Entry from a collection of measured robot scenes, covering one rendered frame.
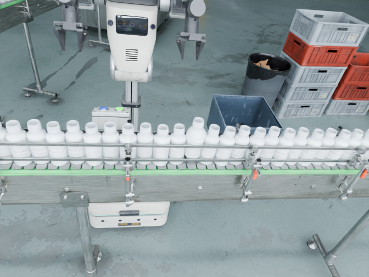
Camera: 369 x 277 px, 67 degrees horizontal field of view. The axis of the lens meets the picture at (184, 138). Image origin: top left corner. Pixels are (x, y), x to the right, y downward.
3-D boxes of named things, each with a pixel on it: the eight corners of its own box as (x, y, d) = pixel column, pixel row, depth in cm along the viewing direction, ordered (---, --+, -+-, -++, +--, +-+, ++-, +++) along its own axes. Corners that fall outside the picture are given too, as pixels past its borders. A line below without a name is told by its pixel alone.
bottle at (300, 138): (298, 164, 115) (316, 133, 105) (286, 167, 113) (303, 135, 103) (290, 155, 119) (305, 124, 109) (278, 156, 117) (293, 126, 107)
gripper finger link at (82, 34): (83, 52, 102) (82, 25, 100) (63, 50, 102) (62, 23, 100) (89, 53, 109) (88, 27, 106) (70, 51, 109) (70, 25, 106)
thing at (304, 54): (300, 66, 285) (309, 45, 271) (280, 49, 314) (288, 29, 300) (348, 67, 301) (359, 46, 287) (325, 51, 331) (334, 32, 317)
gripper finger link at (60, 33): (73, 51, 102) (72, 23, 100) (53, 50, 102) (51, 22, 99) (79, 51, 109) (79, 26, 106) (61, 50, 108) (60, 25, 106)
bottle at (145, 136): (151, 166, 104) (154, 131, 93) (135, 165, 103) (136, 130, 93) (151, 154, 108) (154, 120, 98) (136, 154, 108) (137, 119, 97)
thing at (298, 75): (292, 86, 298) (300, 66, 284) (274, 68, 328) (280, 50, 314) (338, 85, 314) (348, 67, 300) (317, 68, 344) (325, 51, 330)
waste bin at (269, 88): (239, 122, 311) (256, 70, 270) (229, 100, 344) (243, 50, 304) (277, 123, 319) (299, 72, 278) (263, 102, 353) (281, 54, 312)
